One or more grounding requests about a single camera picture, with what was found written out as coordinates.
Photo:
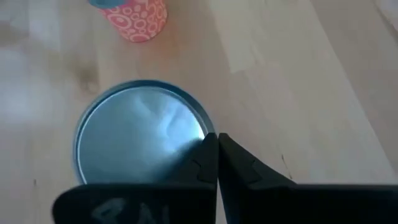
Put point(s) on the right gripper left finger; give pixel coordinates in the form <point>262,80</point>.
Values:
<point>155,205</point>

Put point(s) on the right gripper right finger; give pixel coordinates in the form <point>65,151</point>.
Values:
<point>280,205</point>

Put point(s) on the blue-grey label tin can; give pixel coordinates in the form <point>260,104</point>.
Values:
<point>133,137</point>

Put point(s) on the orange circle-pattern tin can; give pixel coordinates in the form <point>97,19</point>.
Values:
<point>136,23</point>

